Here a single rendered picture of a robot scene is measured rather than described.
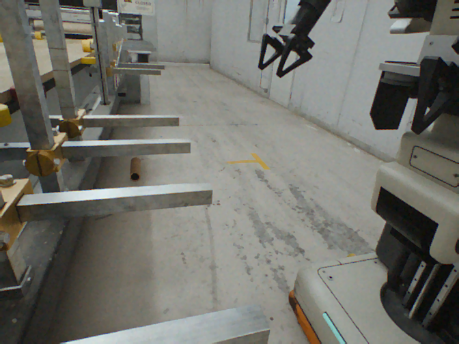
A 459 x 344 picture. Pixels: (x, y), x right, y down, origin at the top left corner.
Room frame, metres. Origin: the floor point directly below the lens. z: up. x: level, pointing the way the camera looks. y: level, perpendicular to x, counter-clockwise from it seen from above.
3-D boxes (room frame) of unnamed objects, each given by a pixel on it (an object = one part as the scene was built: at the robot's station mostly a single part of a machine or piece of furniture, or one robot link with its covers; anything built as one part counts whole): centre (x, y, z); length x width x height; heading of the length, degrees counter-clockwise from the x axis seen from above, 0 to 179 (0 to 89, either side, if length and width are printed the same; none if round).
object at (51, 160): (0.55, 0.40, 0.81); 0.14 x 0.06 x 0.05; 18
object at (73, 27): (4.27, 2.17, 1.05); 1.43 x 0.12 x 0.12; 108
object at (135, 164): (2.03, 0.78, 0.04); 0.30 x 0.08 x 0.08; 18
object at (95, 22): (1.47, 0.69, 0.93); 0.05 x 0.05 x 0.45; 18
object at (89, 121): (0.83, 0.39, 0.80); 0.43 x 0.03 x 0.04; 108
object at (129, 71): (1.78, 0.70, 0.84); 0.43 x 0.03 x 0.04; 108
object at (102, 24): (1.72, 0.77, 0.87); 0.04 x 0.04 x 0.48; 18
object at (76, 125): (0.79, 0.48, 0.81); 0.14 x 0.06 x 0.05; 18
